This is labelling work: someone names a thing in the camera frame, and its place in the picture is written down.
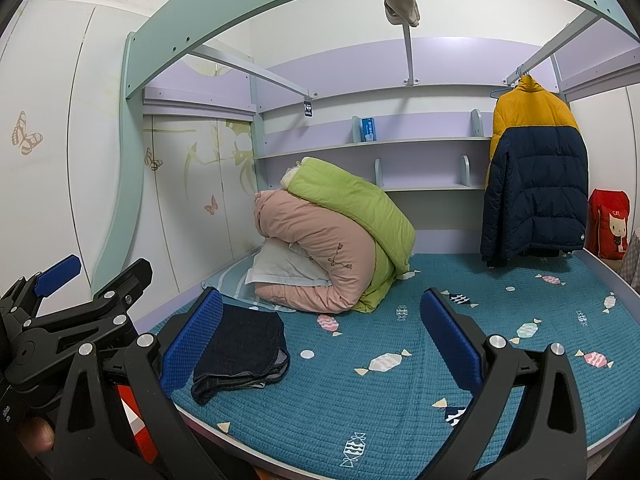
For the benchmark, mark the white pillow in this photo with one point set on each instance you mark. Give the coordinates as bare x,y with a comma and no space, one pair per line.
282,263

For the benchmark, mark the striped pillow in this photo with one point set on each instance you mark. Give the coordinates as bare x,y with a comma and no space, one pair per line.
230,282

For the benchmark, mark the pink quilt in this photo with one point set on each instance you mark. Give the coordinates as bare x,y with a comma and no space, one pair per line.
337,244

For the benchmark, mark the blue box on shelf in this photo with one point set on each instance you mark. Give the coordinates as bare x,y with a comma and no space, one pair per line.
368,130

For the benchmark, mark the grey cloth on rail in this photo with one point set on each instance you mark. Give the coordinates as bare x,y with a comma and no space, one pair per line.
402,12

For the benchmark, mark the mint green bunk bed frame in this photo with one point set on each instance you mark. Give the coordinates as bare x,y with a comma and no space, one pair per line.
177,29

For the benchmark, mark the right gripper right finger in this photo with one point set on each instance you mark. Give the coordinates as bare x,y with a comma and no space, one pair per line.
547,439

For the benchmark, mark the purple wall shelf unit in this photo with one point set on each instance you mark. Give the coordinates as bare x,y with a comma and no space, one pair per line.
432,101

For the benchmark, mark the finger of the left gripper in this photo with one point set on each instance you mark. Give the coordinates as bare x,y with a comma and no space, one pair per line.
120,294
44,283

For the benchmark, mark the dark denim shirt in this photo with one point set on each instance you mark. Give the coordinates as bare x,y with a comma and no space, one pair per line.
247,350

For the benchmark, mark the green quilt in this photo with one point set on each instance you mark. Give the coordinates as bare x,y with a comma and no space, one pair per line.
336,189

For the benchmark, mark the person's hand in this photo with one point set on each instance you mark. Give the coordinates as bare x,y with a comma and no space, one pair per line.
36,436

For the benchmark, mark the teal quilted bed sheet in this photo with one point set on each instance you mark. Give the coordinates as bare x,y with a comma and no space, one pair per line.
368,396

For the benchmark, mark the red cartoon bag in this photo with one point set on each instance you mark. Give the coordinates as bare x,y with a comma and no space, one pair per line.
608,214

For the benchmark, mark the checkered covered table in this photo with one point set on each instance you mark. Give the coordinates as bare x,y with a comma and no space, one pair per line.
630,268

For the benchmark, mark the yellow navy puffer jacket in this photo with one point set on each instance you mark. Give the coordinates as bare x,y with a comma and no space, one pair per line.
536,191

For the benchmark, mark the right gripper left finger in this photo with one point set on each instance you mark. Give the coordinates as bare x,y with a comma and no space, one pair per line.
93,437

